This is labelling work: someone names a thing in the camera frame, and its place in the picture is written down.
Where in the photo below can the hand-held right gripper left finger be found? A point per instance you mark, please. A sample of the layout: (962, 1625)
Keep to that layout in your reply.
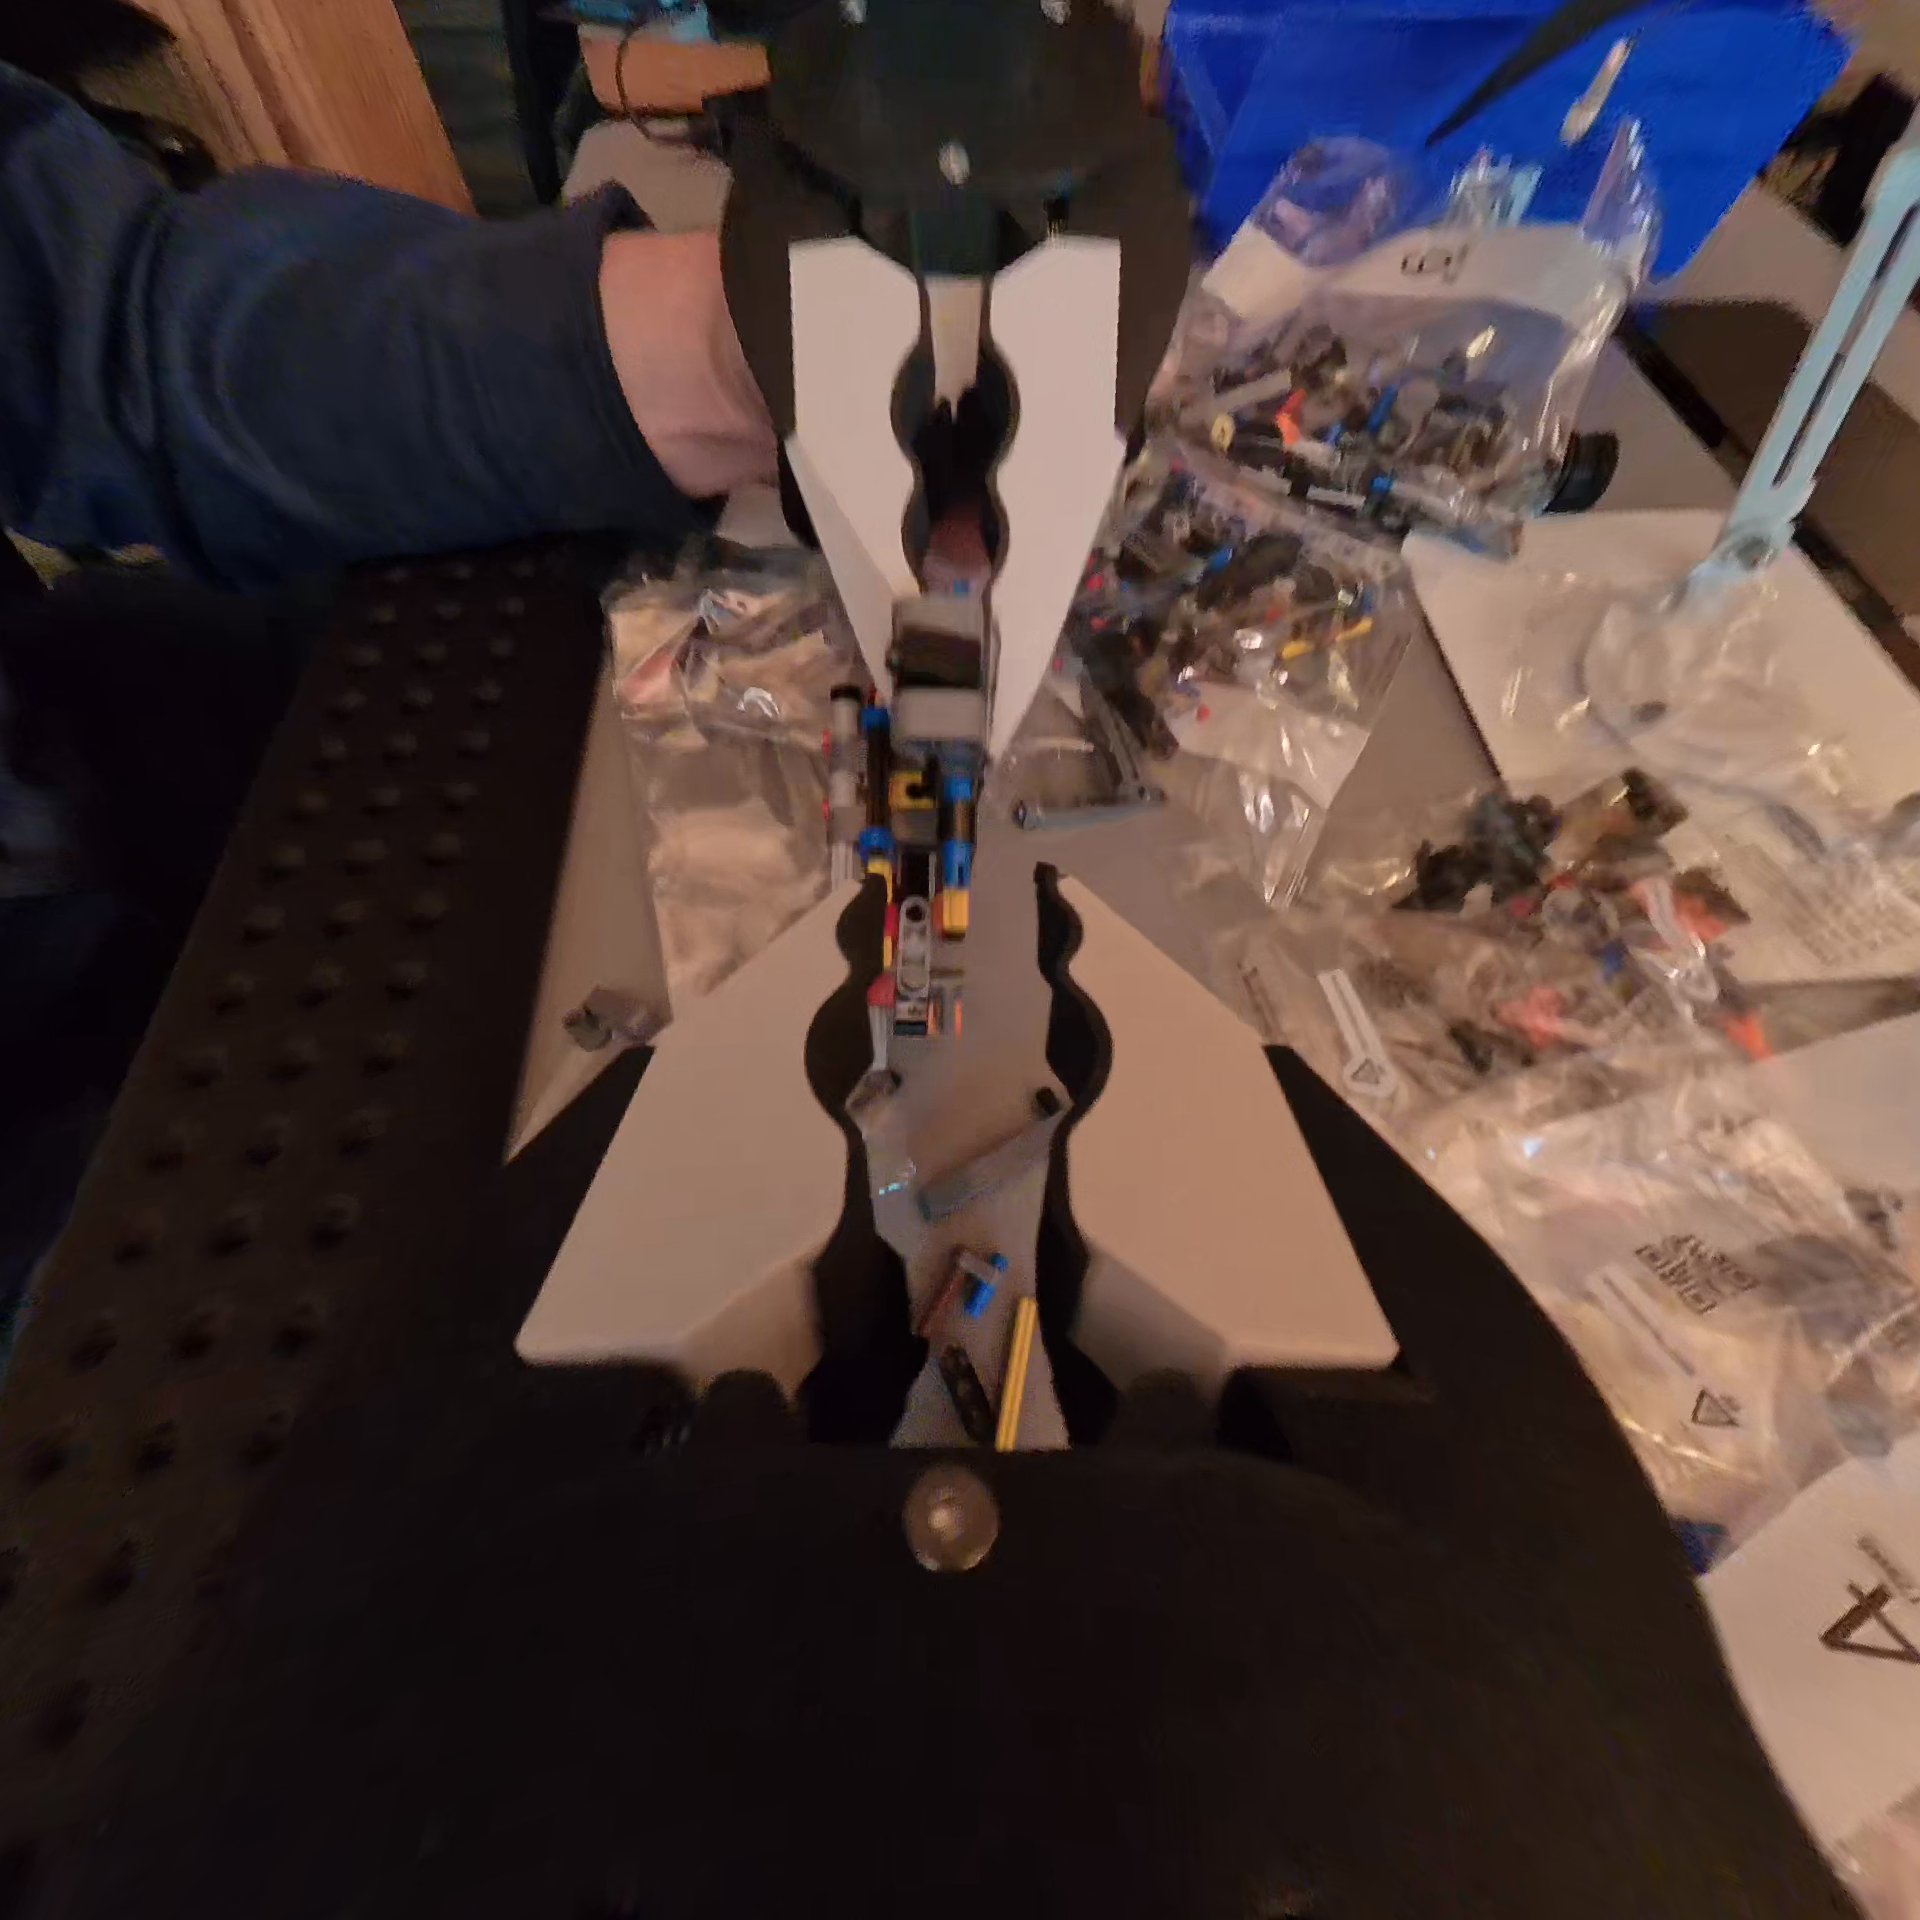
(691, 1200)

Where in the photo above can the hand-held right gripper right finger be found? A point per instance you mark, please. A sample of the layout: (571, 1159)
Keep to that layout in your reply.
(1230, 1200)

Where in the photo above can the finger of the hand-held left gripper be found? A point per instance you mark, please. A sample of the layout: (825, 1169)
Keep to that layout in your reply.
(840, 435)
(1073, 435)

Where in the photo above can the multicolour lego assembly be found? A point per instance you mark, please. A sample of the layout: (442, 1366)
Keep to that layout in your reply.
(938, 713)

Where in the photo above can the person's left forearm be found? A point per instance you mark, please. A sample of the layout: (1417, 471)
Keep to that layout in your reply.
(374, 375)

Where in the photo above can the small clear bag of lego parts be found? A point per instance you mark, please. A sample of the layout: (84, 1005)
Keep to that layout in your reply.
(704, 646)

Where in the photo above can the striped clear bag of lego parts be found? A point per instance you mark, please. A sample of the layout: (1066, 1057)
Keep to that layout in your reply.
(1425, 285)

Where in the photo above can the clear bag of black lego parts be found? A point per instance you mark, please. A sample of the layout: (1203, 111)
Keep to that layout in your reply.
(1516, 862)

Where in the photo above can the large labelled bag of lego parts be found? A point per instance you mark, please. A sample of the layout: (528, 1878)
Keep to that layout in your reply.
(1723, 1277)

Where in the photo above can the black lego tire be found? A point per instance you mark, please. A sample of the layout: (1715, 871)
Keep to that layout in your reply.
(1586, 469)

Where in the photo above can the person's left hand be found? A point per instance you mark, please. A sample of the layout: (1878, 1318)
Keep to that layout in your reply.
(674, 359)

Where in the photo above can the flat empty clear bag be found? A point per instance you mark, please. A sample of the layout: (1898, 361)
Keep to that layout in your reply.
(721, 869)

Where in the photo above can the blue plastic bin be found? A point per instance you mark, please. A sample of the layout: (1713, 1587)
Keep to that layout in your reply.
(1348, 91)

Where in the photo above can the white paper sheet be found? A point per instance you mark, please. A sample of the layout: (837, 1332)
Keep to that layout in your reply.
(1516, 630)

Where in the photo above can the wooden pillar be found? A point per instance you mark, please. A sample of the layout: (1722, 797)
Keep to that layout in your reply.
(330, 91)

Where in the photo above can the clear bag with white disc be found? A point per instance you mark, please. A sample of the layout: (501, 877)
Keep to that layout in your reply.
(1770, 691)

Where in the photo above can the metal booklet stand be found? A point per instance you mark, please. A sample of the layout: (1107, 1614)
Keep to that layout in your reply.
(1821, 375)

